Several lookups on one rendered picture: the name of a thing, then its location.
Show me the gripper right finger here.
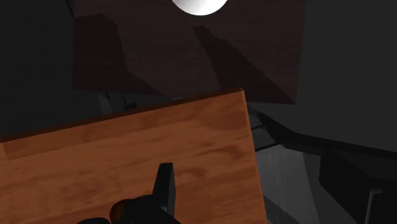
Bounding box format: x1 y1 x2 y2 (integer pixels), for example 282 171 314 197
162 162 183 224

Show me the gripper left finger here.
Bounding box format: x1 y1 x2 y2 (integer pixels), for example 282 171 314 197
76 162 171 224

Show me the brown wooden table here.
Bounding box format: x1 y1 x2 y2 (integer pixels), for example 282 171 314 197
0 87 269 224

